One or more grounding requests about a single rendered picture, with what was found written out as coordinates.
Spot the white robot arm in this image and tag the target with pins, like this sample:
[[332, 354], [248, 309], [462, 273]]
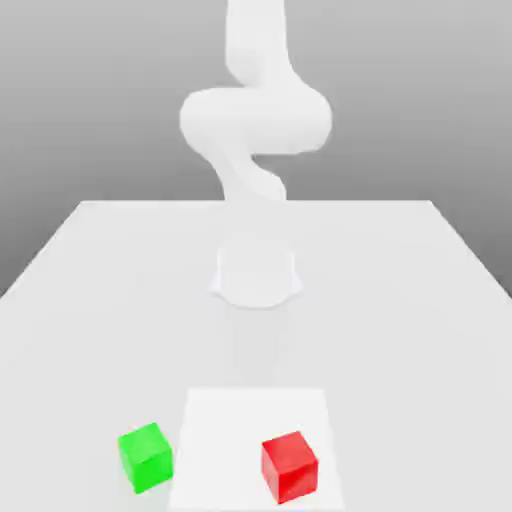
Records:
[[256, 120]]

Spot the small green cube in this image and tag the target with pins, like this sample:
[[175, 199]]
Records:
[[146, 458]]

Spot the small red cube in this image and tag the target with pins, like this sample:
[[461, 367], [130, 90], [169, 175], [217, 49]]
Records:
[[289, 467]]

